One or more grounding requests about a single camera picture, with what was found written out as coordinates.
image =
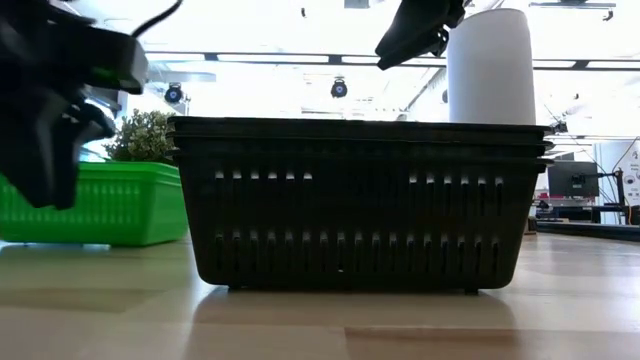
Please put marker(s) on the green slotted plastic basket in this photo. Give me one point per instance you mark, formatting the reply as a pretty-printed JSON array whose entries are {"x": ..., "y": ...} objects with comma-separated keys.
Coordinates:
[{"x": 130, "y": 205}]

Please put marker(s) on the small black mounted camera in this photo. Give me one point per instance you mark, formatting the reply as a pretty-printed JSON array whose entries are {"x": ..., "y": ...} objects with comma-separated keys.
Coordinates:
[{"x": 560, "y": 126}]

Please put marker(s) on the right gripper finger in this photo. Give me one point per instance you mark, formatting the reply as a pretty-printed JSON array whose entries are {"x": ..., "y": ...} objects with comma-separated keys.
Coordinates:
[
  {"x": 452, "y": 12},
  {"x": 410, "y": 35}
]

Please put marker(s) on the green potted plant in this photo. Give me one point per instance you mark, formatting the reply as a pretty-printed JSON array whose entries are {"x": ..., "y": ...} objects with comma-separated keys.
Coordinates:
[{"x": 142, "y": 135}]

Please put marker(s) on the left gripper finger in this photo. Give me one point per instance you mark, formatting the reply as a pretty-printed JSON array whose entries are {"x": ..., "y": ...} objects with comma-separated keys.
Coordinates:
[{"x": 40, "y": 150}]

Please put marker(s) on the white wall sign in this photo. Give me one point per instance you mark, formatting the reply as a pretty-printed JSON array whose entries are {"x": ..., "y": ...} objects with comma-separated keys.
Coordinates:
[{"x": 632, "y": 175}]

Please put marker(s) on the black round ceiling camera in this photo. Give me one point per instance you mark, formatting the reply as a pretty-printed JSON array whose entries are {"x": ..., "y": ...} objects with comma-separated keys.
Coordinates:
[
  {"x": 339, "y": 88},
  {"x": 173, "y": 93}
]

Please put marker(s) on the dark computer monitor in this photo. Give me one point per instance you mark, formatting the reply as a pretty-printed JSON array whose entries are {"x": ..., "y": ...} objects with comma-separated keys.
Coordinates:
[{"x": 572, "y": 178}]

